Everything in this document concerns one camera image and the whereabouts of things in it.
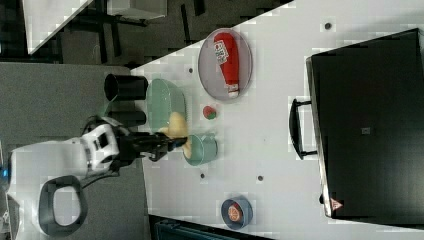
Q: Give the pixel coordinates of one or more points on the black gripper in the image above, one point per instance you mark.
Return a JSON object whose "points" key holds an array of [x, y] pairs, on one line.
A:
{"points": [[132, 144]]}

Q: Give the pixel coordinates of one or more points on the yellow plush banana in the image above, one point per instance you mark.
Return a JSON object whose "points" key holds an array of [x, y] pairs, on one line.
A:
{"points": [[177, 128]]}

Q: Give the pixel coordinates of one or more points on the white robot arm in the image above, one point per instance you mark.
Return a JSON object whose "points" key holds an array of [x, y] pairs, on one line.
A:
{"points": [[45, 182]]}

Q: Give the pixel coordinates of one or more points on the green mug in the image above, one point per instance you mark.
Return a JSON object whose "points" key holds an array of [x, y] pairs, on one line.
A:
{"points": [[204, 149]]}

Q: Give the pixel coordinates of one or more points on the green colander bowl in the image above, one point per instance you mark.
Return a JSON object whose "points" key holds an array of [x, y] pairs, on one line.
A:
{"points": [[163, 98]]}

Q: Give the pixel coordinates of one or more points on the red green strawberry toy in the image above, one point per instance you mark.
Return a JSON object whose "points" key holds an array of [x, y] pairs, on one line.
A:
{"points": [[209, 112]]}

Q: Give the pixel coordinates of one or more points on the black cylinder cup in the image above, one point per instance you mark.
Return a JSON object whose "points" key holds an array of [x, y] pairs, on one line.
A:
{"points": [[125, 87]]}

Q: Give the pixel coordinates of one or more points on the orange slice toy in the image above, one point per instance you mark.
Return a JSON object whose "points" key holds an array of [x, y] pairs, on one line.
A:
{"points": [[234, 213]]}

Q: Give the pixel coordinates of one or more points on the grey round plate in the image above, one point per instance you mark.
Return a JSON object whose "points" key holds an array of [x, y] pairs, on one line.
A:
{"points": [[210, 73]]}

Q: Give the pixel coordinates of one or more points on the red ketchup bottle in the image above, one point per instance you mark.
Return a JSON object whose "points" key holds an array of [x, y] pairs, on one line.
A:
{"points": [[226, 52]]}

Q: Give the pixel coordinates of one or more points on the black toaster oven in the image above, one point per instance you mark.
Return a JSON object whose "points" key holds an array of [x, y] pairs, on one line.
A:
{"points": [[367, 103]]}

